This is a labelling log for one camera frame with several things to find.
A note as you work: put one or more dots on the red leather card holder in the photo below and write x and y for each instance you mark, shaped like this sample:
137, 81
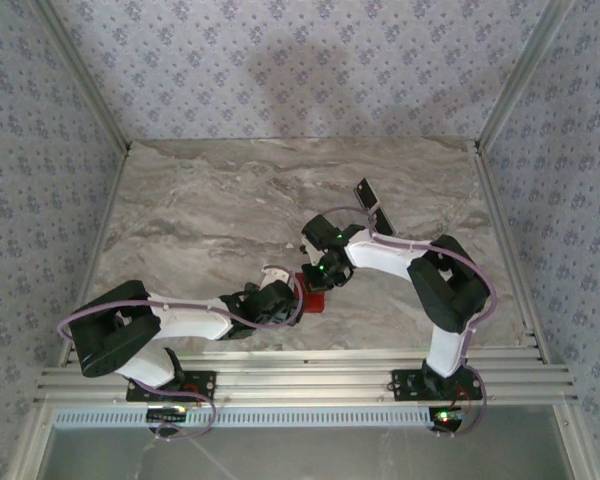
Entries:
316, 302

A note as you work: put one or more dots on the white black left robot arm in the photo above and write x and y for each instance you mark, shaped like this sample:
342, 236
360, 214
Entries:
190, 321

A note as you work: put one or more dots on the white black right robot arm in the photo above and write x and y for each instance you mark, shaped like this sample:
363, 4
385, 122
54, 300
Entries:
380, 257

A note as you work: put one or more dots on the black credit card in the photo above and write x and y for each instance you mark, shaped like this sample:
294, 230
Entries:
384, 222

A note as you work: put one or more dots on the shiny copper credit card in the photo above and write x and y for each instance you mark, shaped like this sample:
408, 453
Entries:
367, 192

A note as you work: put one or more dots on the small circuit board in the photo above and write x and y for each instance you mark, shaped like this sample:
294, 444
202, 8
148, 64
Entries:
167, 414
447, 417

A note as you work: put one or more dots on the grey metal sheet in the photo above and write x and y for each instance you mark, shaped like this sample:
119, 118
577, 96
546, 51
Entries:
330, 457

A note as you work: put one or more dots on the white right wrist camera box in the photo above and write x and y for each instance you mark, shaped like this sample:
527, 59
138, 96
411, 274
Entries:
304, 247

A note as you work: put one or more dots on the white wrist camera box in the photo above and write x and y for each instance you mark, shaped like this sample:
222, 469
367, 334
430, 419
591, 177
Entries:
276, 273
304, 247

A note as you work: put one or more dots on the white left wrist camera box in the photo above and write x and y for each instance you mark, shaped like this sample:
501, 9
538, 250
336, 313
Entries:
276, 273

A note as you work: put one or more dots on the aluminium front rail frame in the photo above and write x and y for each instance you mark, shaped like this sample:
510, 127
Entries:
305, 382

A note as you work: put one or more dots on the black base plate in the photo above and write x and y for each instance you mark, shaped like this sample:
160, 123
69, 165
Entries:
207, 381
405, 385

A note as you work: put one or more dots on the aluminium side rail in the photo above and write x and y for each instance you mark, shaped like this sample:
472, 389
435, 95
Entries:
495, 200
109, 200

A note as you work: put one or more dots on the aluminium corner post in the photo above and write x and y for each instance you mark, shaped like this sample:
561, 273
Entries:
85, 82
525, 80

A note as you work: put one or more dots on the aluminium frame leg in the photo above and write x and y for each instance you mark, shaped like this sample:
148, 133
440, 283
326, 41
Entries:
575, 445
30, 445

